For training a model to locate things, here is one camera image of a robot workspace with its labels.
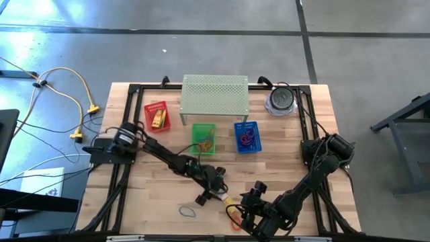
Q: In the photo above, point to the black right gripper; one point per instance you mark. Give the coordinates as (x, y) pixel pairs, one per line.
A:
(263, 215)

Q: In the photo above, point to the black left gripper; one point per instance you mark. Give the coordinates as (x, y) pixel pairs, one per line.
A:
(210, 179)

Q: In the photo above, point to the red coil wristband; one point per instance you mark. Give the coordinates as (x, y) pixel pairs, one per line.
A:
(235, 227)
(239, 138)

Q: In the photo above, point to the grey rubber band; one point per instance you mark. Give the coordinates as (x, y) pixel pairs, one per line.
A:
(179, 211)

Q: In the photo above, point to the orange rubber band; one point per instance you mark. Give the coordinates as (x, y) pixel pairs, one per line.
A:
(203, 147)
(206, 142)
(211, 133)

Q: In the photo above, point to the green plastic basket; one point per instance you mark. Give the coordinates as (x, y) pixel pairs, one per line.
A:
(195, 129)

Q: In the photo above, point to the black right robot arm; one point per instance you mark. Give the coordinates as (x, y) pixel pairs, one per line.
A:
(302, 187)

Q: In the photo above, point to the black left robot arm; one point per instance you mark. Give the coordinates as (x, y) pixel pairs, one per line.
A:
(168, 155)

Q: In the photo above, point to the black desk top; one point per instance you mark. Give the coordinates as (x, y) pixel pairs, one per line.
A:
(6, 134)

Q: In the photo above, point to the blue plastic basket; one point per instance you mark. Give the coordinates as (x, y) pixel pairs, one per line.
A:
(257, 146)

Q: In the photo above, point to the green perforated metal shelf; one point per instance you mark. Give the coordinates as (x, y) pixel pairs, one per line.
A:
(215, 94)

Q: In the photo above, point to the red plastic basket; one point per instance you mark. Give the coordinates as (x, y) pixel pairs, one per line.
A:
(148, 117)

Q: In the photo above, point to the white cylinder with black top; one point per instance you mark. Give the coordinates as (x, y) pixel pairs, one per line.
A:
(282, 98)

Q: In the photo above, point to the black curved connector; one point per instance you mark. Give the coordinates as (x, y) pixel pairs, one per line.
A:
(164, 80)
(265, 80)

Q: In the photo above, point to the grey metal cart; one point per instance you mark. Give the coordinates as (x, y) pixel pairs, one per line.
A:
(413, 151)

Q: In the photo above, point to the white cardboard box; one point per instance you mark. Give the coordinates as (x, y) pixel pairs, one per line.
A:
(40, 178)

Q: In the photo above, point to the black furniture beam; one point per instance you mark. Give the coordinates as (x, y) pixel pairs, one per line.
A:
(33, 201)

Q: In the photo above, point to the black flat floor bar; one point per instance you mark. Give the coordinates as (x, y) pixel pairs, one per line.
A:
(16, 74)

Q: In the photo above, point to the silver metal bracket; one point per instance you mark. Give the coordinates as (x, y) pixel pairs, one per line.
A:
(313, 239)
(125, 238)

